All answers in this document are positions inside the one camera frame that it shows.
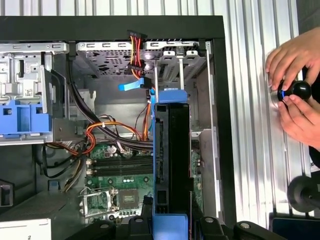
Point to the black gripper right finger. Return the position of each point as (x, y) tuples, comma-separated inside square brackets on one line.
[(210, 230)]

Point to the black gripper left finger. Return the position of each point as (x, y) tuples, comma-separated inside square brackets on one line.
[(140, 230)]

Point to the hard disk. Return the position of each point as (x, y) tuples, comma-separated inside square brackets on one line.
[(178, 150)]

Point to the metal disk bay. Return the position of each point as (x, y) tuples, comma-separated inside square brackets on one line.
[(170, 62)]

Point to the person's left hand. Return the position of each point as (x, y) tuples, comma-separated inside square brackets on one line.
[(302, 120)]

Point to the person's right hand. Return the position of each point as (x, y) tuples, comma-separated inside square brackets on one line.
[(295, 55)]

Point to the CPU socket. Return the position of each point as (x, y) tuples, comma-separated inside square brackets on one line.
[(130, 202)]

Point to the metal socket cover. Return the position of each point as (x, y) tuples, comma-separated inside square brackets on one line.
[(98, 215)]

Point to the green motherboard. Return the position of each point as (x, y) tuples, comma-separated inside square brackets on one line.
[(130, 180)]

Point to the black RAM slot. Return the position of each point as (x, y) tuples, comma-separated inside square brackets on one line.
[(120, 172), (120, 163)]

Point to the dark flat device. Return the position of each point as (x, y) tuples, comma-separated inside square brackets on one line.
[(295, 230)]

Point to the black round stand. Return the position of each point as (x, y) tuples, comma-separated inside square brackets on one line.
[(300, 192)]

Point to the grey power supply unit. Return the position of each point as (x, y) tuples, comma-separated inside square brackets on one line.
[(37, 207)]

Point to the blue plastic drive latch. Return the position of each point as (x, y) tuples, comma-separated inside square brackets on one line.
[(25, 120)]

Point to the metal drive cage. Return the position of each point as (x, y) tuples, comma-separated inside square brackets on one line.
[(25, 70)]

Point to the black PC case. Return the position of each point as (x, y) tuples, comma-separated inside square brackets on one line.
[(112, 27)]

